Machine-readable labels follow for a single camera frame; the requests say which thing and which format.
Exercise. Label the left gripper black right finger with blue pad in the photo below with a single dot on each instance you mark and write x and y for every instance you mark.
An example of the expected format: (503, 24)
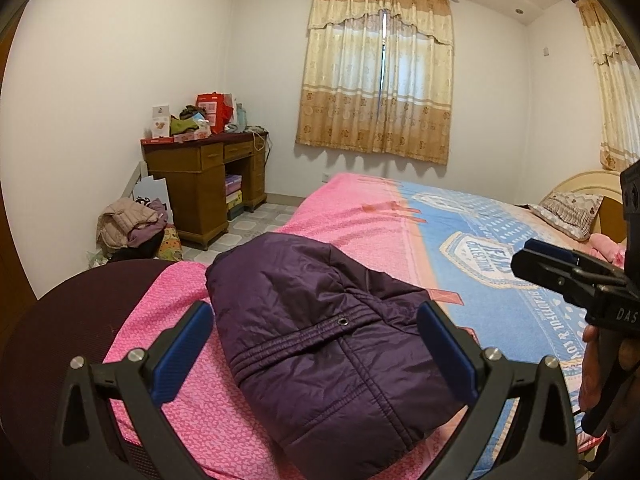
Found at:
(528, 400)

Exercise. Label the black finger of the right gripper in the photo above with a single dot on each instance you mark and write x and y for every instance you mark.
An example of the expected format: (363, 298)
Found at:
(577, 276)

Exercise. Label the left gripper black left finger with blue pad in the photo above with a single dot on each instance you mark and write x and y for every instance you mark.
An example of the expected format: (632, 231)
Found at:
(87, 441)

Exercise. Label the purple quilted jacket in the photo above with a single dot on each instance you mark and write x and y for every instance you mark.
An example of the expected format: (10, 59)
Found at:
(327, 355)

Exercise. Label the pile of beige purple clothes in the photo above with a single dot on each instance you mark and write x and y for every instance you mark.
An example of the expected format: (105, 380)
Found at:
(129, 224)

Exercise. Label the person's right hand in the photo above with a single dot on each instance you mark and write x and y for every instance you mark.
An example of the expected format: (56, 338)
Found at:
(590, 389)

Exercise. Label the folded pink blanket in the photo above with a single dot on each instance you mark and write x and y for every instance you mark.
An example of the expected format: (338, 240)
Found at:
(604, 248)

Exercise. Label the patterned pillow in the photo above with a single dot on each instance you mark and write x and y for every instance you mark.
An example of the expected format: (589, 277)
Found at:
(572, 214)

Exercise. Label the dark round footboard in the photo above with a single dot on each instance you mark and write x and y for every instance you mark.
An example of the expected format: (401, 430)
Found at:
(80, 317)

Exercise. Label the beige side window curtain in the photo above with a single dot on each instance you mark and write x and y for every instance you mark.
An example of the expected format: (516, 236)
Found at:
(618, 80)

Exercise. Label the white paper bag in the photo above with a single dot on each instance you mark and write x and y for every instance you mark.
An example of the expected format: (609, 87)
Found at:
(148, 189)

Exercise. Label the beige patterned window curtain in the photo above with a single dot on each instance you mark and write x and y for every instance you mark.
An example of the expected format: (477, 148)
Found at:
(378, 78)

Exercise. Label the brown wooden desk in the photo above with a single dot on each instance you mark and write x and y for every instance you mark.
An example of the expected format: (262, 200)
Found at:
(195, 173)

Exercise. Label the white card box on desk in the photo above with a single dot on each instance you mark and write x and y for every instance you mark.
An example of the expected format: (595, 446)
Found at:
(160, 122)

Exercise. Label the red gift box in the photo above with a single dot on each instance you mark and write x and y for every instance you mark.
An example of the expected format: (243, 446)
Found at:
(217, 108)

